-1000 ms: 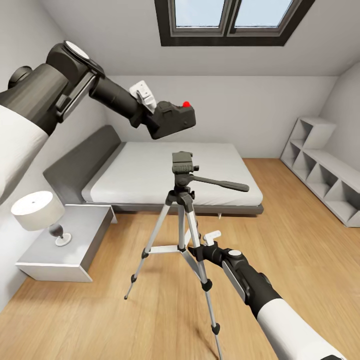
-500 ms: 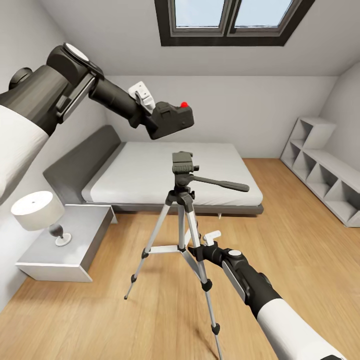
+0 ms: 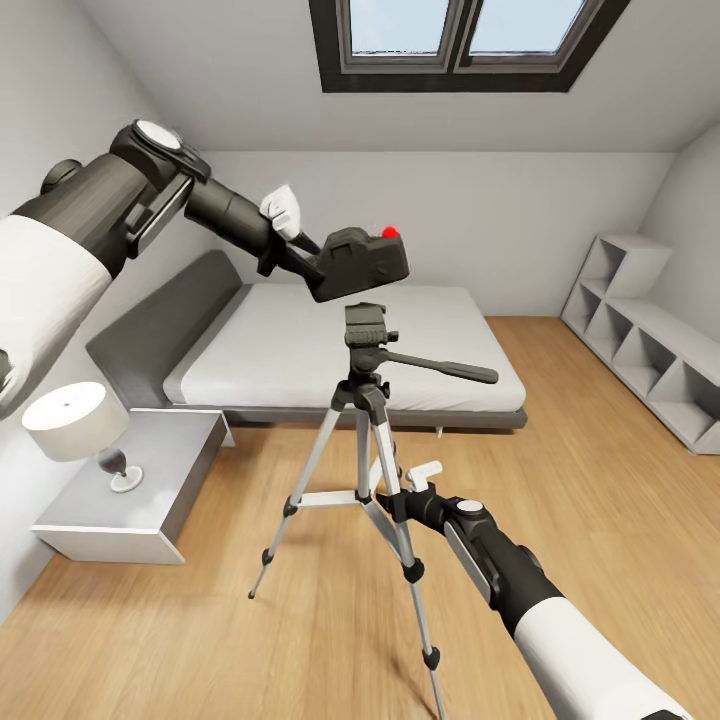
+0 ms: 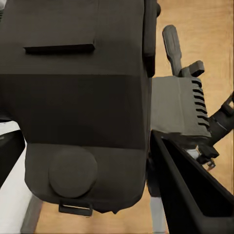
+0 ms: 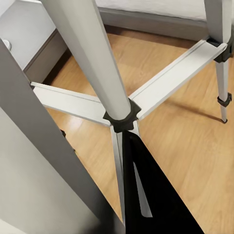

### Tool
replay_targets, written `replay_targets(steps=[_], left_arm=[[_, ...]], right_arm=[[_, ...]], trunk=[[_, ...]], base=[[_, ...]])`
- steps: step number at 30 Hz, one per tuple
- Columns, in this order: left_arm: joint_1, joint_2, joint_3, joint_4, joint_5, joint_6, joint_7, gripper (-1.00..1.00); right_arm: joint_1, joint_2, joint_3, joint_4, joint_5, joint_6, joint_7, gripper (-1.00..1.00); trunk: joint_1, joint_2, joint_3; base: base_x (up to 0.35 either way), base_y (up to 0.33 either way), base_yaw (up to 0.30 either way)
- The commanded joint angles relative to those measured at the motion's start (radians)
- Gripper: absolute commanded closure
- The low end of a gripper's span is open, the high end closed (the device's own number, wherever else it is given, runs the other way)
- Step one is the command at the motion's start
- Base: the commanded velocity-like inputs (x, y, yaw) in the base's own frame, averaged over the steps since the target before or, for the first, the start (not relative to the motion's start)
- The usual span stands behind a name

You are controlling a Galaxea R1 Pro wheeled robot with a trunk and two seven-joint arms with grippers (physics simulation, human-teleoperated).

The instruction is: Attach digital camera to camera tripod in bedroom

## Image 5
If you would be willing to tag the camera tripod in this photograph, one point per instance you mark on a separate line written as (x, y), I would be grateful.
(44, 187)

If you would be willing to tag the table lamp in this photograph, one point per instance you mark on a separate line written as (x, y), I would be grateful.
(7, 43)

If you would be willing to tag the bed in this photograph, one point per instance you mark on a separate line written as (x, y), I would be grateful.
(184, 19)

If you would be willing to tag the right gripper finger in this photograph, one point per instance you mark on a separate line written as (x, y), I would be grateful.
(170, 214)

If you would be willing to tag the nightstand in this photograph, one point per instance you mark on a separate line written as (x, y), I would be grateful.
(36, 43)

